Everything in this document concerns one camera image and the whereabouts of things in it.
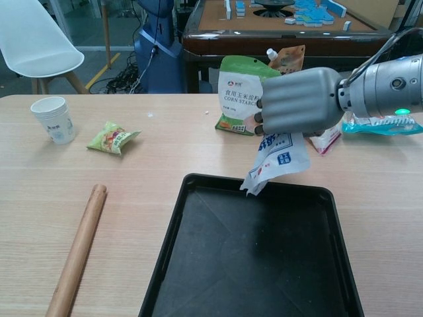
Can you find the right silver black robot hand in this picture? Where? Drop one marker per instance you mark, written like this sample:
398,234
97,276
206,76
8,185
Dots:
297,102

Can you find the white blue powder bag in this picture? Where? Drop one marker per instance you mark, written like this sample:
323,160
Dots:
281,155

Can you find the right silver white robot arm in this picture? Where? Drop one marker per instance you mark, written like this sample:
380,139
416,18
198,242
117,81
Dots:
383,89

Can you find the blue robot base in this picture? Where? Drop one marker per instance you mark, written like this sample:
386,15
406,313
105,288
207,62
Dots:
162,56

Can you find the teal instant noodle packet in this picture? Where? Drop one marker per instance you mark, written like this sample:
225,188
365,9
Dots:
380,127

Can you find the black square plastic tray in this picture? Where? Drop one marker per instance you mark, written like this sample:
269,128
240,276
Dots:
251,254

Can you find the green snack packet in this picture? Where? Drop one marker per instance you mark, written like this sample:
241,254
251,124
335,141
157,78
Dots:
112,138

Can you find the orange spout pouch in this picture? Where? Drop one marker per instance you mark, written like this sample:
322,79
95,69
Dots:
291,57

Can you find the red white sugar bag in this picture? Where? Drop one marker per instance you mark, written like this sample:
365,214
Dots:
324,142

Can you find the green white corn starch bag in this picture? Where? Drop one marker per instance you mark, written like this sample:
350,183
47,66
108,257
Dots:
238,86

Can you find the dark brown mahjong table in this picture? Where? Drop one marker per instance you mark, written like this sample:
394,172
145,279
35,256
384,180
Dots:
251,36

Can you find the blue white mahjong tile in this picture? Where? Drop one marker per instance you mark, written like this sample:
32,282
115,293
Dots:
290,21
347,24

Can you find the blue mahjong tile pile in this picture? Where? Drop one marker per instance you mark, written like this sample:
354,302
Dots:
314,14

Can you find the white paper cup stack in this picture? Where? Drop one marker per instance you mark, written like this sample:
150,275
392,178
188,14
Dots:
56,122

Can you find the wooden rolling pin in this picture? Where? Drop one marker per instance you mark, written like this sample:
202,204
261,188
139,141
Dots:
79,251

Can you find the white chair with wooden legs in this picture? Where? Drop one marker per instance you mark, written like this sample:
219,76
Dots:
36,43

